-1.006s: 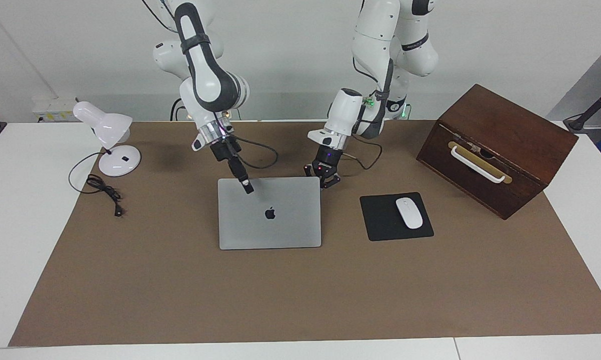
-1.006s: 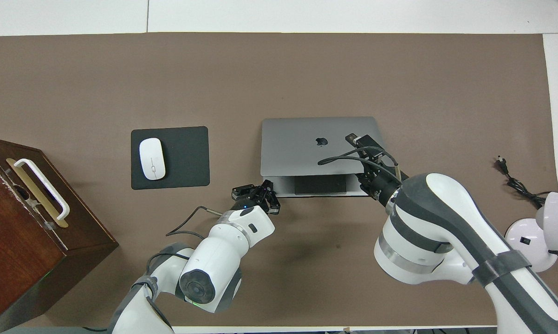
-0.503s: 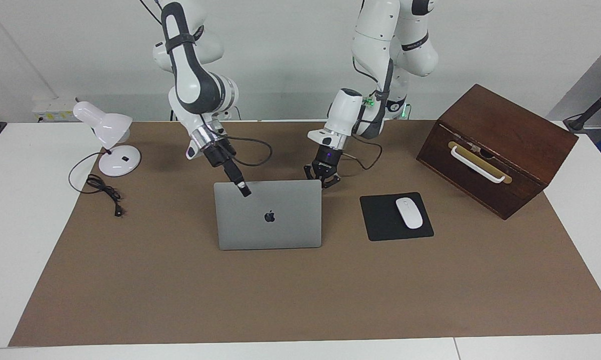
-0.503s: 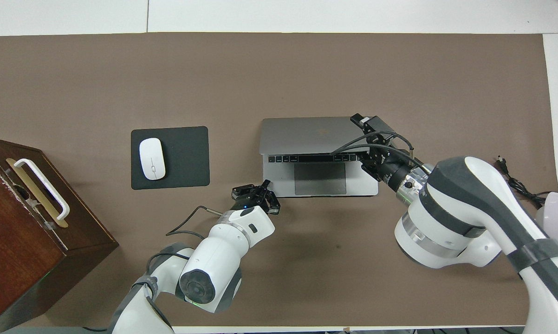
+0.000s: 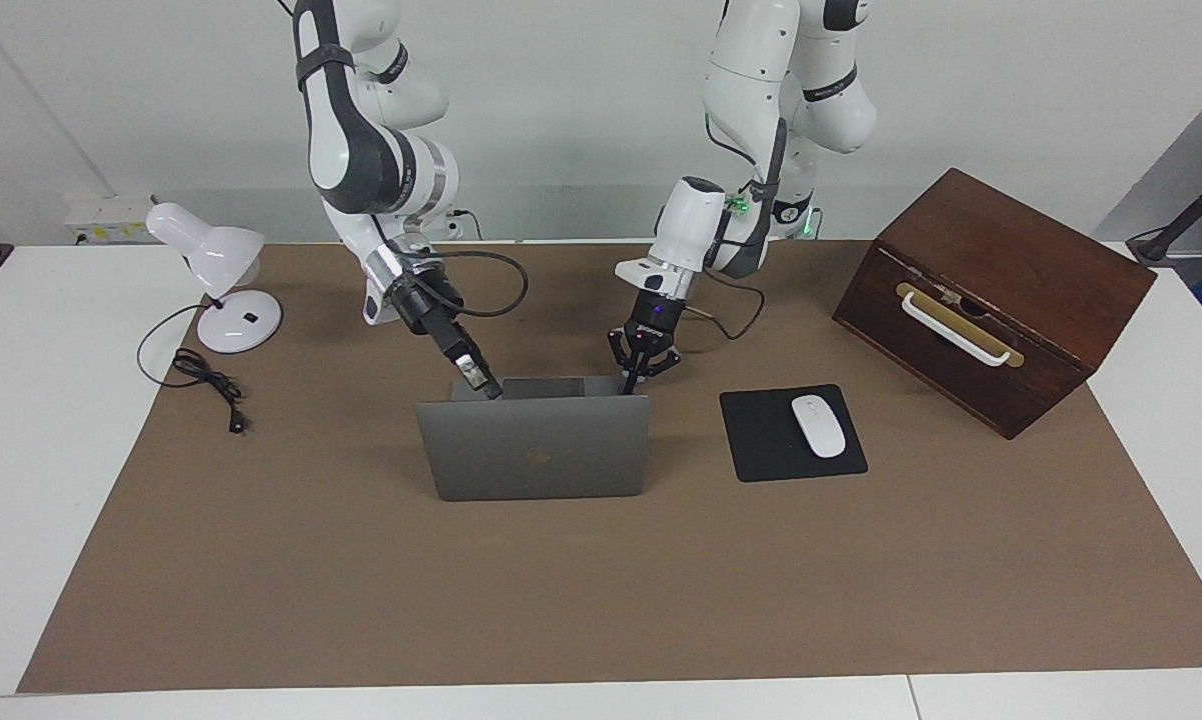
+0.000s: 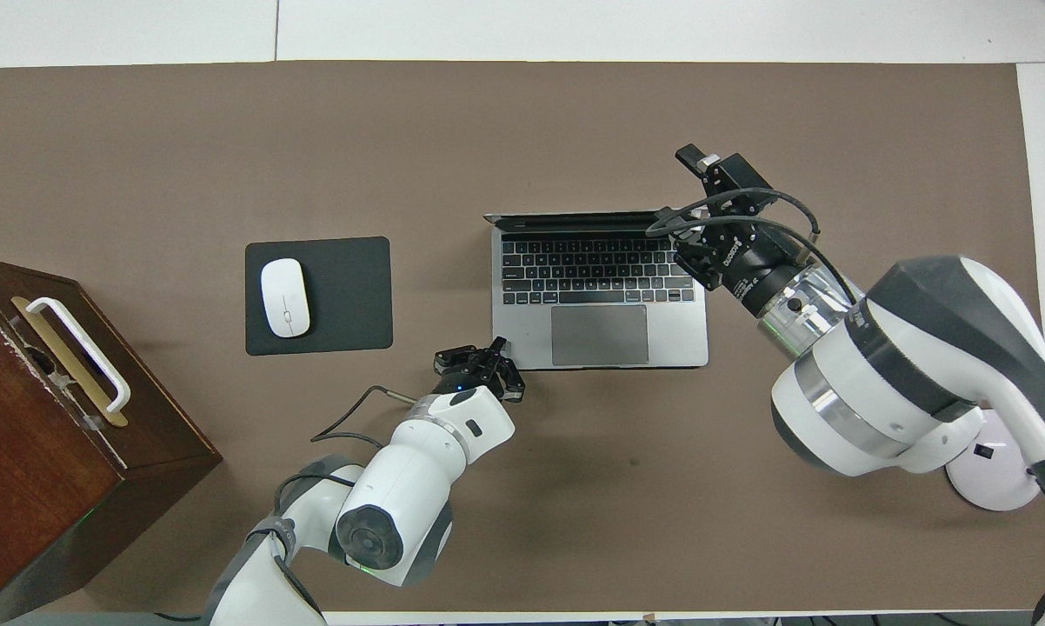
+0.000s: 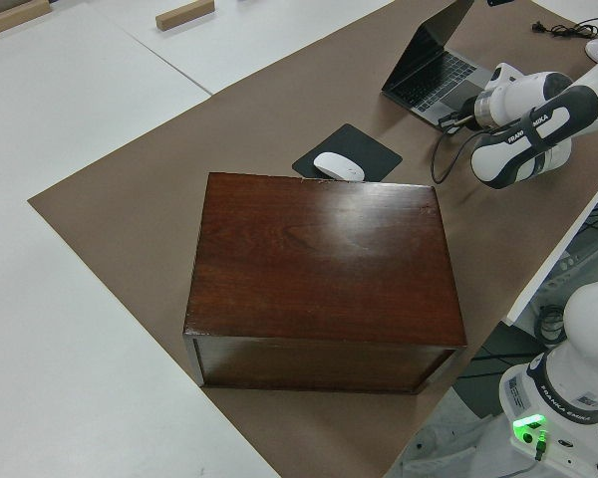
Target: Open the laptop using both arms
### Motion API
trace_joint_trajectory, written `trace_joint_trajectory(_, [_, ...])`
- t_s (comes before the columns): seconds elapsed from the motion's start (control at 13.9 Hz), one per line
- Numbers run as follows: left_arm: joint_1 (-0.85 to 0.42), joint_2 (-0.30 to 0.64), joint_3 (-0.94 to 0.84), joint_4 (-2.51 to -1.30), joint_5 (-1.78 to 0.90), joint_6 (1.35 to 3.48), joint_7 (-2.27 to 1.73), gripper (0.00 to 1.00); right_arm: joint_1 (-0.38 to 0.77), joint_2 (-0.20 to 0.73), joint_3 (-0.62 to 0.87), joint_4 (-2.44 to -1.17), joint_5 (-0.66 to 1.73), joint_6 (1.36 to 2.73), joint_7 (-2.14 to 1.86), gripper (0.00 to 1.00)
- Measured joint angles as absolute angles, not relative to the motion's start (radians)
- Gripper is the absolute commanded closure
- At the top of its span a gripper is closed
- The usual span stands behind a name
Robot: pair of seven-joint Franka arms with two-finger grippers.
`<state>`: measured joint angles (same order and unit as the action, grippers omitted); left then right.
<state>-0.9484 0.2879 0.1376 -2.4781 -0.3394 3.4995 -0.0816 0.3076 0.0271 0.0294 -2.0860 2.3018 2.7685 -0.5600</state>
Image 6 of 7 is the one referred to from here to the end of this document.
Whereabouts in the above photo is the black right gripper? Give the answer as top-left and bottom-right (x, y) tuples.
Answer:
(675, 143), (806, 316)

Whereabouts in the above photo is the white computer mouse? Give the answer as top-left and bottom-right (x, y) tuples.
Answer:
(260, 258), (311, 338)

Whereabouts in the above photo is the brown table mat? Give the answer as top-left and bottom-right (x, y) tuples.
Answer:
(0, 61), (1045, 614)

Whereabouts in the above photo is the white box handle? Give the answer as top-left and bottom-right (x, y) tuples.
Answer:
(25, 297), (131, 413)

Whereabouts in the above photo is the black mouse pad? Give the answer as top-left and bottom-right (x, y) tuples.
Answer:
(244, 236), (394, 356)

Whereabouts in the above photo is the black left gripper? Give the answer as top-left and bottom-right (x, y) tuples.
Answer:
(434, 337), (528, 403)

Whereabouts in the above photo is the silver laptop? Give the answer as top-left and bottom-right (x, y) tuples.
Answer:
(483, 209), (710, 370)

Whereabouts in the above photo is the brass handle plate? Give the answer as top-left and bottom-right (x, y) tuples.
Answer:
(10, 296), (130, 428)

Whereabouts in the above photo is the white desk lamp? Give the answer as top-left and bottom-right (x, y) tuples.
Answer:
(944, 409), (1042, 512)

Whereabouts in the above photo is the dark brown wooden box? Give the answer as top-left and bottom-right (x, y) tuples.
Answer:
(0, 254), (223, 623)

